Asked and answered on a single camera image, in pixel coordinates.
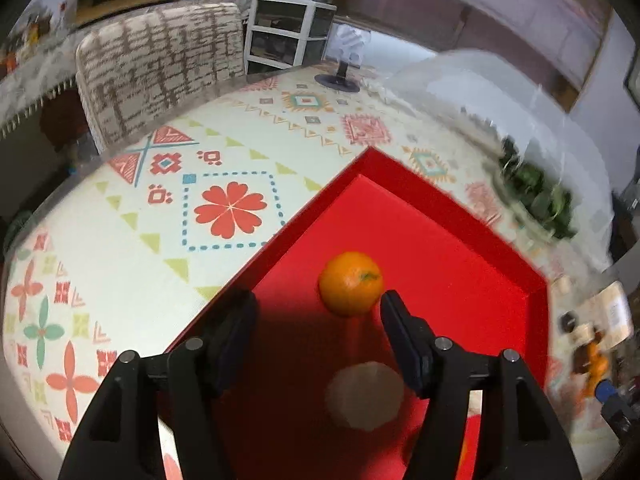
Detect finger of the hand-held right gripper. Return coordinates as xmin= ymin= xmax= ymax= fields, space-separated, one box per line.
xmin=595 ymin=379 xmax=638 ymax=438

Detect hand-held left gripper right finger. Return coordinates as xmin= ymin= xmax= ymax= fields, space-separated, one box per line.
xmin=380 ymin=289 xmax=583 ymax=480

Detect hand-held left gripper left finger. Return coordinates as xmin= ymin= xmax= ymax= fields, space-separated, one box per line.
xmin=59 ymin=287 xmax=259 ymax=480

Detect pale cut sugarcane piece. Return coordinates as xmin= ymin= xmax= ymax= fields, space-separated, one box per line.
xmin=325 ymin=361 xmax=405 ymax=431

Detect orange with green stem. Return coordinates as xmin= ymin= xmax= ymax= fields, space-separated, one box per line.
xmin=318 ymin=251 xmax=385 ymax=317

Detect red tray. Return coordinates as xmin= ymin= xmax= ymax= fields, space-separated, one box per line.
xmin=159 ymin=146 xmax=551 ymax=480

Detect tissue box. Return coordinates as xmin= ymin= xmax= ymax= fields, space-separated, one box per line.
xmin=582 ymin=282 xmax=633 ymax=346

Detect patterned tablecloth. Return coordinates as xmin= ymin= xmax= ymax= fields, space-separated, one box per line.
xmin=0 ymin=65 xmax=631 ymax=480

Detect leafy greens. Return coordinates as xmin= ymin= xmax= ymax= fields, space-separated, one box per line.
xmin=497 ymin=137 xmax=578 ymax=241

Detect white mesh food cover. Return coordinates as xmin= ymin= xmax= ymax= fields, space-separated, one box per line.
xmin=385 ymin=47 xmax=616 ymax=271

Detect patterned fabric chair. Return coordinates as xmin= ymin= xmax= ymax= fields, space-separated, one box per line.
xmin=75 ymin=1 xmax=246 ymax=155

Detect white plastic drawer unit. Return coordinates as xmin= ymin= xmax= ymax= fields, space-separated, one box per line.
xmin=245 ymin=0 xmax=337 ymax=76

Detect grey tasselled counter cloth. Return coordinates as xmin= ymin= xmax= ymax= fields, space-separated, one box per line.
xmin=0 ymin=0 xmax=251 ymax=136

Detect group of bottles and jars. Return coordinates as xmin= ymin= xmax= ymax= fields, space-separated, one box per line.
xmin=0 ymin=5 xmax=66 ymax=76

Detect large wall painting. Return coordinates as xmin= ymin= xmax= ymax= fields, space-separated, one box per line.
xmin=345 ymin=0 xmax=616 ymax=106

